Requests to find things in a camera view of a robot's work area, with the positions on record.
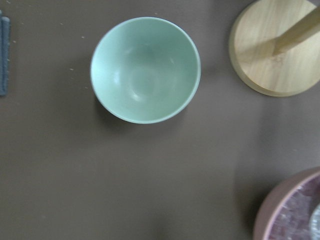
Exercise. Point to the wooden cup tree stand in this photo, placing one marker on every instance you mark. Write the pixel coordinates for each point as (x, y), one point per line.
(274, 46)

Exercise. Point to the pink bowl of ice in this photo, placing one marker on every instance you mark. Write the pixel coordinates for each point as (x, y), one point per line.
(287, 211)

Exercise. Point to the mint green bowl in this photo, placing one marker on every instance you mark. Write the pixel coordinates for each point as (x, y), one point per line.
(145, 70)

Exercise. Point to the grey folded cloth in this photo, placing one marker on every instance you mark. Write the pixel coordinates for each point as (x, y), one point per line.
(5, 30)

